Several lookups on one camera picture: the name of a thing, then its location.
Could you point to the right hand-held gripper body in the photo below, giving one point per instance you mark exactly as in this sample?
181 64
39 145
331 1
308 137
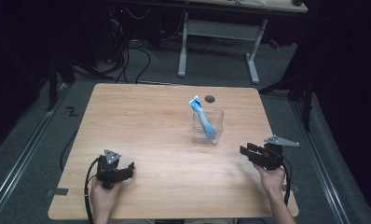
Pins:
272 154

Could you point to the grey table edge bracket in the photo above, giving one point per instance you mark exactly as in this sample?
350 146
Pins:
294 188
57 191

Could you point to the person's right hand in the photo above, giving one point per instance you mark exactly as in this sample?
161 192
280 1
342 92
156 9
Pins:
272 179

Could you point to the black metal stand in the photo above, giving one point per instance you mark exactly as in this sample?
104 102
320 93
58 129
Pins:
308 93
53 84

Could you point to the clear plastic container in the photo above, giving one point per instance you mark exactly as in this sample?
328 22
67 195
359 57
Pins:
216 124

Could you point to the person's left hand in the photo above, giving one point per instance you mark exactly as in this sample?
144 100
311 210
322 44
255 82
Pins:
104 196

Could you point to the blue and white toothpaste tube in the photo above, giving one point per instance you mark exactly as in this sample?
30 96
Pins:
200 115

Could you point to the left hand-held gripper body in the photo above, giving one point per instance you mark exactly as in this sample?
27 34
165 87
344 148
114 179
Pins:
107 169

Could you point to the small red object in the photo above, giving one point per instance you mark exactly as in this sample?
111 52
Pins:
274 44

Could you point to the metal floor rail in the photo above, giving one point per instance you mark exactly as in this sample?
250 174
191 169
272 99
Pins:
25 149
320 161

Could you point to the white-legged wooden desk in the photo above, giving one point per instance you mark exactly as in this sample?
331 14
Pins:
221 29

